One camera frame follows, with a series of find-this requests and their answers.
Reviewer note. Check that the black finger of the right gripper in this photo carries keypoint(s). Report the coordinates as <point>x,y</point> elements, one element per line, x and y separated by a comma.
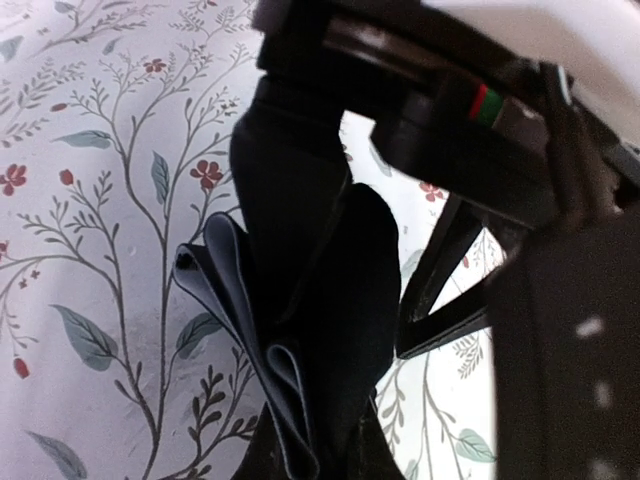
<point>462,316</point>

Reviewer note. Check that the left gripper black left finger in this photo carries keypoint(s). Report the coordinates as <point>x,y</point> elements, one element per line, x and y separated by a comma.
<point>281,448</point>

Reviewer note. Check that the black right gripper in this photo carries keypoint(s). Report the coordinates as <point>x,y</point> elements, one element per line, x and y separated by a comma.
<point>542,216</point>

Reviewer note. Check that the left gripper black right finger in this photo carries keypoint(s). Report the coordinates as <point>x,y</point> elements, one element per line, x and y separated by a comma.
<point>369,457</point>

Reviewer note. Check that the black white-striped underwear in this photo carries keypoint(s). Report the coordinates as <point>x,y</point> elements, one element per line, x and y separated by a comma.
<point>308,282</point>

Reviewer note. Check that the floral patterned table cloth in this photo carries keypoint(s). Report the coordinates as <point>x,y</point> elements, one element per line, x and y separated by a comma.
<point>115,122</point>

